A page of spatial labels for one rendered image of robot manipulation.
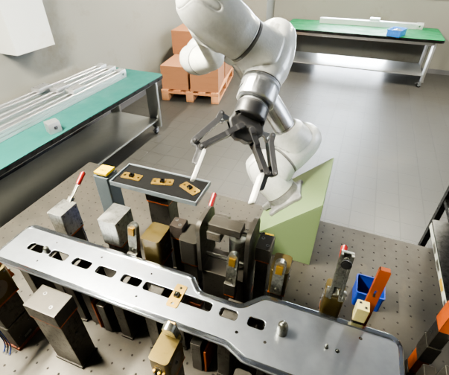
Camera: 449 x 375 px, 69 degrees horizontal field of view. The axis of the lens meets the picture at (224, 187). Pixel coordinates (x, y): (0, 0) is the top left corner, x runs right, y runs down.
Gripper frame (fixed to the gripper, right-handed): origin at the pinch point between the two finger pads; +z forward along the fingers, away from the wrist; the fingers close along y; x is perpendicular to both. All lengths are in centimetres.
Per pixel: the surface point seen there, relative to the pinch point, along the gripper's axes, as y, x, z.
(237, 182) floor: -52, -239, -60
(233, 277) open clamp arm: -20.1, -40.3, 18.8
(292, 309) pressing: -38, -30, 21
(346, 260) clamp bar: -40.4, -12.7, 3.5
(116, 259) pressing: 18, -57, 27
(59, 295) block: 29, -46, 41
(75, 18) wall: 168, -287, -175
